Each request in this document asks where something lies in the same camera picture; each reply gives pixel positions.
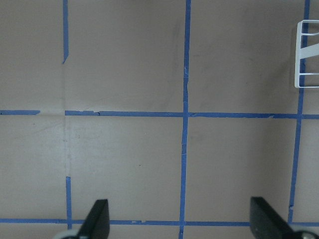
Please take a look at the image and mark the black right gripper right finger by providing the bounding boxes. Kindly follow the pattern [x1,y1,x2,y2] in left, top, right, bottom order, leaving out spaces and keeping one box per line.
[250,197,299,239]

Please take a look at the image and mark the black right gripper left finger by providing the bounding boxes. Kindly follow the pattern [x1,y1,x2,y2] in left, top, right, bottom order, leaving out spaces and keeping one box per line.
[77,199,110,239]

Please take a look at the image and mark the white wire cup rack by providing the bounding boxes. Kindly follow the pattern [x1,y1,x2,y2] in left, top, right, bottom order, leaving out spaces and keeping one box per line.
[294,19,319,89]

